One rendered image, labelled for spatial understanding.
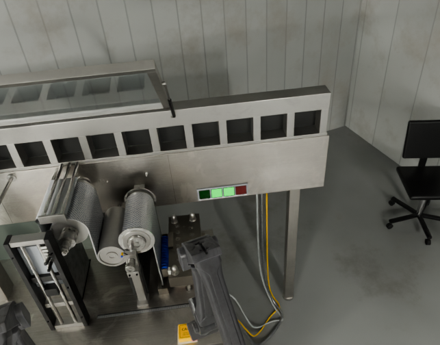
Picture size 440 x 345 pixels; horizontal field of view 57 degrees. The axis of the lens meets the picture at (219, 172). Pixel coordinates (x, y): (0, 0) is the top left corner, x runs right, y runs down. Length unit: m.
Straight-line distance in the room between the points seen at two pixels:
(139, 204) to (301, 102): 0.83
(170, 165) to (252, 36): 2.15
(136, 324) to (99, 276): 0.36
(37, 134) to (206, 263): 1.10
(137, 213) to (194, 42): 2.14
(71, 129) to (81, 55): 1.65
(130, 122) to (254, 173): 0.63
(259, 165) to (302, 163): 0.21
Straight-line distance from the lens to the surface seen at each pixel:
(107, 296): 2.03
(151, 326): 1.88
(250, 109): 1.76
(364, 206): 3.78
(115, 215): 1.89
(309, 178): 2.04
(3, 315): 1.06
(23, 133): 1.88
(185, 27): 3.53
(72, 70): 1.29
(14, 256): 1.67
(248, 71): 3.89
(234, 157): 1.87
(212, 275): 1.01
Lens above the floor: 2.45
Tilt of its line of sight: 37 degrees down
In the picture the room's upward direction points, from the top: 5 degrees counter-clockwise
